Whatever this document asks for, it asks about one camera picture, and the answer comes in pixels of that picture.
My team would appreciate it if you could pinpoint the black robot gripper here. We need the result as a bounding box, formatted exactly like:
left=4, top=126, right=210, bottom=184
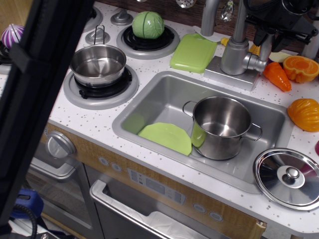
left=244, top=0, right=319, bottom=52

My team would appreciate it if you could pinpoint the silver faucet lever handle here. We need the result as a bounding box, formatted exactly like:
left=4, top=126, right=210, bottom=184
left=243, top=34, right=275, bottom=72

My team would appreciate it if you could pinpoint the yellow toy corn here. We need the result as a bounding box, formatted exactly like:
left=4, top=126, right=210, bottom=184
left=249, top=44, right=261, bottom=56

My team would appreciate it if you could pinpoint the purple toy eggplant slice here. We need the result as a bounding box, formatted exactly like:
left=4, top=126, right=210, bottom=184
left=268, top=52, right=291, bottom=63

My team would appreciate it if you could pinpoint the orange toy carrot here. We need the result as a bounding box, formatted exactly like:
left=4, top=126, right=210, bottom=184
left=263, top=62, right=292, bottom=92

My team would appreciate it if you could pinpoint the silver toy faucet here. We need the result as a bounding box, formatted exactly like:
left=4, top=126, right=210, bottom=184
left=204, top=0, right=261, bottom=91

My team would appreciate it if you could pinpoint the orange toy pepper half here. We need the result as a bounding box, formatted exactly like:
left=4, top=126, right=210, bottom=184
left=283, top=55, right=319, bottom=83

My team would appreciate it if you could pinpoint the hanging silver utensil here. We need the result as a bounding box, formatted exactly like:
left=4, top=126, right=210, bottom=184
left=220, top=0, right=234, bottom=22

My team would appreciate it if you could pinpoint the green plastic cutting board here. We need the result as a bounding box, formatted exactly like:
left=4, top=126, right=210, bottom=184
left=170, top=33, right=217, bottom=74

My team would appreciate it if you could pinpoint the orange toy pumpkin half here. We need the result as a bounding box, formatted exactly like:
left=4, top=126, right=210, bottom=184
left=287, top=99, right=319, bottom=132

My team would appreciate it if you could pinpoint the hanging slotted spoon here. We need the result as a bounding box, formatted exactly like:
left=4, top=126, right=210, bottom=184
left=176, top=0, right=196, bottom=8

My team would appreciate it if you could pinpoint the tall stainless steel pot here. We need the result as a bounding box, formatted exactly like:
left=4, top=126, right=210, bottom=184
left=182, top=96, right=263, bottom=160

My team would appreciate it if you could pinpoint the magenta toy at edge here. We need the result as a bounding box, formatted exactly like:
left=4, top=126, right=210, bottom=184
left=315, top=141, right=319, bottom=155

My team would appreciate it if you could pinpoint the green toy cabbage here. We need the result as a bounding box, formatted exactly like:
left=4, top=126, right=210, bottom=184
left=132, top=11, right=165, bottom=39

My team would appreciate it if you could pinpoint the grey toy sink basin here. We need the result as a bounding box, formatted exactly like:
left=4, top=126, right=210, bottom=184
left=112, top=71, right=294, bottom=194

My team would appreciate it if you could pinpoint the back stove burner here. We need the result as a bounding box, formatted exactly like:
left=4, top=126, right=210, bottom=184
left=116, top=25, right=180, bottom=60

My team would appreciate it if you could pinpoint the stove burner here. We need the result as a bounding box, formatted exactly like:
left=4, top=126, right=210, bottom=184
left=63, top=66, right=139, bottom=110
left=83, top=6, right=103, bottom=32
left=116, top=25, right=180, bottom=60

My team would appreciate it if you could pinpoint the green plastic plate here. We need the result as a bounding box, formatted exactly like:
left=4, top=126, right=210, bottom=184
left=138, top=122, right=192, bottom=156

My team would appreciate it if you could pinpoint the stainless steel pot lid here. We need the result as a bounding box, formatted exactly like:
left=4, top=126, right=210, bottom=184
left=253, top=148, right=319, bottom=211

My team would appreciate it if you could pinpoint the silver stove knob back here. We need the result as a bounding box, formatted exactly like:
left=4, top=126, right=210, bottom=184
left=111, top=9, right=133, bottom=26

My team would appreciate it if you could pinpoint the silver stove knob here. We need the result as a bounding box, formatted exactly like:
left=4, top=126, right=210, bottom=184
left=85, top=28, right=110, bottom=45
left=111, top=9, right=133, bottom=26

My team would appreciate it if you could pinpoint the far left stove burner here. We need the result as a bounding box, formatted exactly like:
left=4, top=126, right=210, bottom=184
left=83, top=6, right=103, bottom=32

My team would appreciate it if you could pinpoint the front stove burner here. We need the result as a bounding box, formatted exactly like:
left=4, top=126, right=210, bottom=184
left=63, top=66, right=139, bottom=110

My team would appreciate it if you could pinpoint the small stainless steel saucepan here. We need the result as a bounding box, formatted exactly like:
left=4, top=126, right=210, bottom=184
left=70, top=24, right=127, bottom=88

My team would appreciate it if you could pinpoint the silver stove knob middle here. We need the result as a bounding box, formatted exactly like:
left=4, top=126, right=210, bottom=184
left=85, top=28, right=110, bottom=45

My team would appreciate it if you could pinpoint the silver oven dial knob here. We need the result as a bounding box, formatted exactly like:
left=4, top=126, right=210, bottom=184
left=45, top=130, right=76, bottom=159

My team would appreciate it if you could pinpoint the purple striped toy onion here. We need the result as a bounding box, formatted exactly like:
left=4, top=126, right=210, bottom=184
left=1, top=23, right=24, bottom=49

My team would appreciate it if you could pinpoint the silver dishwasher door handle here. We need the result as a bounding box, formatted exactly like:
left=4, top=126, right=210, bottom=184
left=90, top=180, right=206, bottom=239

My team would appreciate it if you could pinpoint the black camera mount frame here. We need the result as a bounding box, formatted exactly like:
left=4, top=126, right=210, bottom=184
left=0, top=0, right=93, bottom=226

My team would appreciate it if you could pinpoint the silver oven door handle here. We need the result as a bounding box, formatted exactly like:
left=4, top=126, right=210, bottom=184
left=30, top=157, right=76, bottom=183

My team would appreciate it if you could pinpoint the blue clamp with cable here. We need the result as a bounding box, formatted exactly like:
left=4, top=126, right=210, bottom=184
left=10, top=188, right=44, bottom=239

